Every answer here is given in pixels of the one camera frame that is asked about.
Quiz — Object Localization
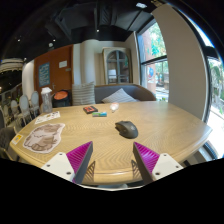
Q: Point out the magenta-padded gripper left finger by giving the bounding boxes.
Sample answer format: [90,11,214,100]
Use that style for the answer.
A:
[40,140,94,185]

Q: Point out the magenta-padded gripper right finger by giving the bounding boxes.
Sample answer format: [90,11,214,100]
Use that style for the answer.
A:
[132,141,184,185]

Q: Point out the dark grey computer mouse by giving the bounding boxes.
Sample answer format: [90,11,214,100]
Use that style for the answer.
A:
[114,120,139,140]

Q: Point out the small yellow card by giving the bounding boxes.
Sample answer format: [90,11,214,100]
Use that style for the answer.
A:
[11,133,24,146]

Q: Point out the black and red box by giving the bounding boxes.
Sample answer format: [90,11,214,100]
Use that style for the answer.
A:
[82,105,99,115]

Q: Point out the green and blue tissue pack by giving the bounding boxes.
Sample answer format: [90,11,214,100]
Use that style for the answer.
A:
[91,111,108,118]

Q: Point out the clear plastic water bottle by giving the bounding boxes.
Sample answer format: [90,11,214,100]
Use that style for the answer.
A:
[40,87,54,114]

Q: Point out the black bag with orange top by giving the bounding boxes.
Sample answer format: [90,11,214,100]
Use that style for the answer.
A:
[52,89,72,108]

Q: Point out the group of grey chairs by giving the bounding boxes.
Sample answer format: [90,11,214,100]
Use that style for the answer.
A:
[0,90,41,134]

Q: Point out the grey striped square pillow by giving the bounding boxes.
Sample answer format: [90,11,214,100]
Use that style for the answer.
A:
[71,81,97,106]

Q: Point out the grey curved sofa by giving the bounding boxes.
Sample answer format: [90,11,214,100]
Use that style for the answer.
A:
[71,83,157,106]

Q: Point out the light striped pillow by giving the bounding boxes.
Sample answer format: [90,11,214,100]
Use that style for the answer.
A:
[101,88,138,104]

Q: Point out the arched glass-door cabinet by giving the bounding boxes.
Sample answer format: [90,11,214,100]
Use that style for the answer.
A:
[102,47,133,86]

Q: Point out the blue wall poster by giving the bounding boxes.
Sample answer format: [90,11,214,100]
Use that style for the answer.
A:
[37,62,51,88]

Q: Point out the white wall sign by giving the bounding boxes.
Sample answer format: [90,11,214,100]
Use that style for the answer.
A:
[58,59,69,69]

